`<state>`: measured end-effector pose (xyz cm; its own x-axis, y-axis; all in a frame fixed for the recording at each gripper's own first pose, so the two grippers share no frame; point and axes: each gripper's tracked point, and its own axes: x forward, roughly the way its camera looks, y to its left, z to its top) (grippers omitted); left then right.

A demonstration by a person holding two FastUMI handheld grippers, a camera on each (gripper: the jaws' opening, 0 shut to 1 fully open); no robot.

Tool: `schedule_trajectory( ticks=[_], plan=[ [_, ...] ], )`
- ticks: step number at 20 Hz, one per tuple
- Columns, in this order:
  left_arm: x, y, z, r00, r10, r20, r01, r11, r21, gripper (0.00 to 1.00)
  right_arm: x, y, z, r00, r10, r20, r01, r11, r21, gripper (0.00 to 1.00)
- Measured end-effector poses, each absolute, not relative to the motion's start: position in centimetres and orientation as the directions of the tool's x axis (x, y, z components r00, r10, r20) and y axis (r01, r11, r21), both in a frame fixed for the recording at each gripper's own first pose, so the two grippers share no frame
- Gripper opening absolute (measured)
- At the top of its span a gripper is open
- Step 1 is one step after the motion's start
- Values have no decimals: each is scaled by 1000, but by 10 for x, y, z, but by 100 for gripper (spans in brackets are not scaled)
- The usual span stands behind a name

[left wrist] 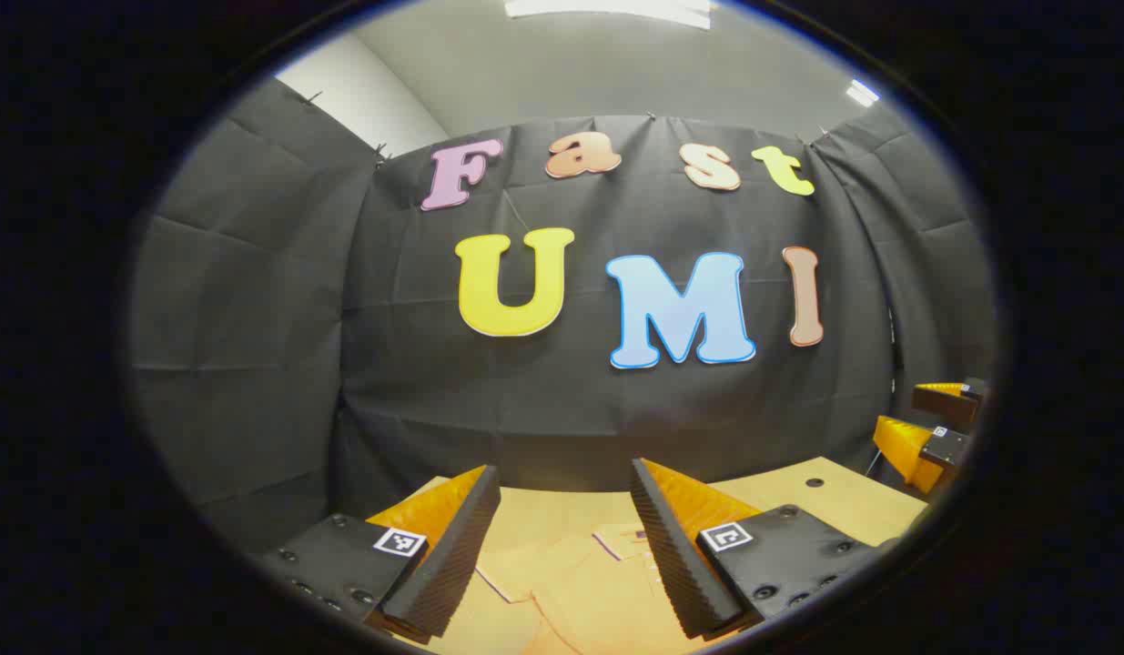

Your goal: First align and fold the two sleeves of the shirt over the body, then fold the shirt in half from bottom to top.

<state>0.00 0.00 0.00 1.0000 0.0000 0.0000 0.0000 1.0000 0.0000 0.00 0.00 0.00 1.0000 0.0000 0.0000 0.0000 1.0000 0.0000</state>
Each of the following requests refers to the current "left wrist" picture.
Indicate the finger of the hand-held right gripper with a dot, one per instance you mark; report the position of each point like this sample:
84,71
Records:
948,402
907,450

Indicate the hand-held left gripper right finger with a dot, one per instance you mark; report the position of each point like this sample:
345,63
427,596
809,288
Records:
675,564

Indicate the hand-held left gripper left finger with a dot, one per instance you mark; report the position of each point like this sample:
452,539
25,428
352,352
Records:
452,555

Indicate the orange T-shirt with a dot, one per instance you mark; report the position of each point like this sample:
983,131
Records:
580,600

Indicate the small ceiling light panel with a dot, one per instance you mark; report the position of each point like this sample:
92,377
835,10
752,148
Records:
862,93

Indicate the long ceiling light panel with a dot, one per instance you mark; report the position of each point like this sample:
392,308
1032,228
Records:
607,9

